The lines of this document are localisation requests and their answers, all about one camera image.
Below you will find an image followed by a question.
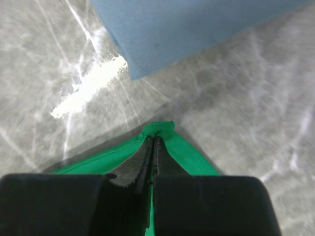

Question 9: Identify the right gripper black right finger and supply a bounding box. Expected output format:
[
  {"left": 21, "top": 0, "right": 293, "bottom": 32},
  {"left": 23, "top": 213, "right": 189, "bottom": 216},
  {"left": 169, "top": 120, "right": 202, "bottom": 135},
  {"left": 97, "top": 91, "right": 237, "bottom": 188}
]
[{"left": 153, "top": 137, "right": 281, "bottom": 236}]

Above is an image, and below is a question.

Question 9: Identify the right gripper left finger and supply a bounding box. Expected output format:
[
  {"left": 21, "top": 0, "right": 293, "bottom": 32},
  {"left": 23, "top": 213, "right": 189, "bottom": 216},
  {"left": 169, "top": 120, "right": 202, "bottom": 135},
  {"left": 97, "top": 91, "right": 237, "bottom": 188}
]
[{"left": 0, "top": 137, "right": 153, "bottom": 236}]

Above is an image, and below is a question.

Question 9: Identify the green t-shirt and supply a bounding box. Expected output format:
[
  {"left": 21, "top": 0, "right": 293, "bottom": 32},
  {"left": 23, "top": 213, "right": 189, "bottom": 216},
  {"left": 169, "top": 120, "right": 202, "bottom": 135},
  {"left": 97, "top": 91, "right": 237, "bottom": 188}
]
[{"left": 50, "top": 120, "right": 221, "bottom": 236}]

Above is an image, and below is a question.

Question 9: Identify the folded blue-grey t-shirt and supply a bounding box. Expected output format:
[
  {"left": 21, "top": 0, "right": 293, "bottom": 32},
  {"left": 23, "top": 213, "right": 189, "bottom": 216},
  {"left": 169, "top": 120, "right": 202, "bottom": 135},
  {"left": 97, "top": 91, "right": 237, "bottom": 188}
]
[{"left": 91, "top": 0, "right": 306, "bottom": 80}]

